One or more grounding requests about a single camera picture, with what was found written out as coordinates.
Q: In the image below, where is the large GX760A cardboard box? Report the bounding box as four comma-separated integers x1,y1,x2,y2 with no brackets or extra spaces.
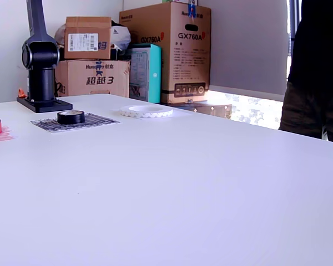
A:
119,2,212,105

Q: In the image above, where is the white tape roll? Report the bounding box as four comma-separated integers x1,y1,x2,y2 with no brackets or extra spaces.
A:
119,105,174,119

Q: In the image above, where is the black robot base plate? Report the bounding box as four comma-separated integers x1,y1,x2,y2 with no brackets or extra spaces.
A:
16,95,73,114

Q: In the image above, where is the cardboard box with blue print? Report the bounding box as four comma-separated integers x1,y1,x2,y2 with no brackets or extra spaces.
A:
56,59,131,98

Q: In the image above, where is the white plastic bag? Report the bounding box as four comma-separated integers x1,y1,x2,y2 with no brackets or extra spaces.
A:
110,21,133,51
54,23,67,47

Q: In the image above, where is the cardboard box with shipping label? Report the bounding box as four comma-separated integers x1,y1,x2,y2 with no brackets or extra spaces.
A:
64,16,112,60

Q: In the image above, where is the black scribbled paper sheet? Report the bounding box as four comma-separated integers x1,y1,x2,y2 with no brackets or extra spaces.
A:
30,112,122,133

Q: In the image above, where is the red scribbled paper sheet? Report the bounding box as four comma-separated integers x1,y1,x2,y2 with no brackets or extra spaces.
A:
0,126,15,142

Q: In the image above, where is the blank white paper sheet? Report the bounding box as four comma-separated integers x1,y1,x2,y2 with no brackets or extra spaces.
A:
112,104,194,121

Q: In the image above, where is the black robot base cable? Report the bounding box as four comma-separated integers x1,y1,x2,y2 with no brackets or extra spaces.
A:
54,68,66,97

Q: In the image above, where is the black tape roll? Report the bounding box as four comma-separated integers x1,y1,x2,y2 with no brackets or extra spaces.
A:
57,110,86,125

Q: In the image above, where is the person in green shorts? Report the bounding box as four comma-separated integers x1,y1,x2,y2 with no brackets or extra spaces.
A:
278,0,333,145

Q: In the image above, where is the teal product box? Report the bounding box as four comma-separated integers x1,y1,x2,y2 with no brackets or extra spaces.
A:
128,43,162,103

